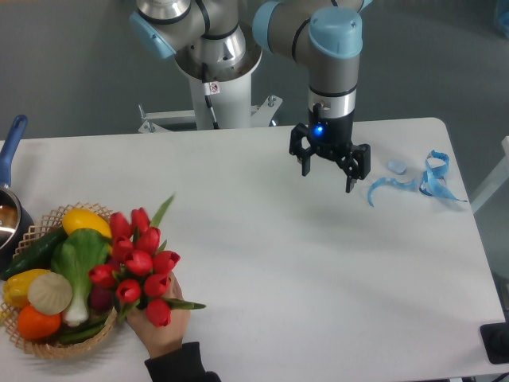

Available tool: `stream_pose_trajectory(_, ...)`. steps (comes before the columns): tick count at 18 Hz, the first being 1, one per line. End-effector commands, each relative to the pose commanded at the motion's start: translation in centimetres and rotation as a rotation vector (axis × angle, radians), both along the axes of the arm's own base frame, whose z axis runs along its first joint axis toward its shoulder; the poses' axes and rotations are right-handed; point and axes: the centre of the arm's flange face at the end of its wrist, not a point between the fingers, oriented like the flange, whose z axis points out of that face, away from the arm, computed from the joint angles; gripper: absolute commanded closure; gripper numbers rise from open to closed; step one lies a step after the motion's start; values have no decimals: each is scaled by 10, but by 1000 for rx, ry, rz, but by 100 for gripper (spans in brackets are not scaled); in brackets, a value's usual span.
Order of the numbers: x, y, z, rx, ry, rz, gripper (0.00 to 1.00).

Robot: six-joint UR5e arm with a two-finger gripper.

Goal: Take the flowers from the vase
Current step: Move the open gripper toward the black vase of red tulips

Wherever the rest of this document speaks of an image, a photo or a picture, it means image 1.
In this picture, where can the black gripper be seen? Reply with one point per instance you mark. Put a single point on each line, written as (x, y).
(331, 139)

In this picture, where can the red tulip bouquet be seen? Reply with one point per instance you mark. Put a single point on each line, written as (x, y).
(141, 277)

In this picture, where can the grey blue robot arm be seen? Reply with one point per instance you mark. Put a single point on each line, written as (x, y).
(218, 52)

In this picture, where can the dark sleeved forearm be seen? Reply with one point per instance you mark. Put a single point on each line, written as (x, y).
(182, 365)

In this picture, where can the person's hand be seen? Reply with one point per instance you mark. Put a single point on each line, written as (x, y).
(159, 340)

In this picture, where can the light blue round cap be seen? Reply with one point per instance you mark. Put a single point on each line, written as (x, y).
(396, 166)

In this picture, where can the blue ribbon strip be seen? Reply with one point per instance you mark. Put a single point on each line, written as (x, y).
(433, 182)

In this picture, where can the black device at edge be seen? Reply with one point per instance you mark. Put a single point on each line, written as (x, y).
(495, 339)

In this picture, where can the yellow squash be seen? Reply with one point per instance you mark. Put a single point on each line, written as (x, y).
(78, 218)

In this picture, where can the purple vegetable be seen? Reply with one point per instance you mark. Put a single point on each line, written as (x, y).
(101, 299)

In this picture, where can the green bok choy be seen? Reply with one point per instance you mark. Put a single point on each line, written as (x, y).
(84, 249)

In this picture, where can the dark green cucumber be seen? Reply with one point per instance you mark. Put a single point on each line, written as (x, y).
(37, 255)

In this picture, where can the beige steamed bun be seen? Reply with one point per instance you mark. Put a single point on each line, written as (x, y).
(50, 293)

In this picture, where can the green bean pods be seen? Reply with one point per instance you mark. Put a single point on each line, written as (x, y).
(82, 332)

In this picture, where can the woven bamboo basket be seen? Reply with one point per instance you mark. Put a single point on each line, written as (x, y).
(50, 348)

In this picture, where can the orange fruit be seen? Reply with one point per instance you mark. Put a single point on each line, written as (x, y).
(33, 325)

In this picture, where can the yellow bell pepper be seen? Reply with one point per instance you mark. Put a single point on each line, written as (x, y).
(16, 287)

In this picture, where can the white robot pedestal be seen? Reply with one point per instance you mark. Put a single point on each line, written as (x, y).
(218, 104)

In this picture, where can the blue handled saucepan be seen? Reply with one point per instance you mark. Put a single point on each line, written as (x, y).
(15, 220)

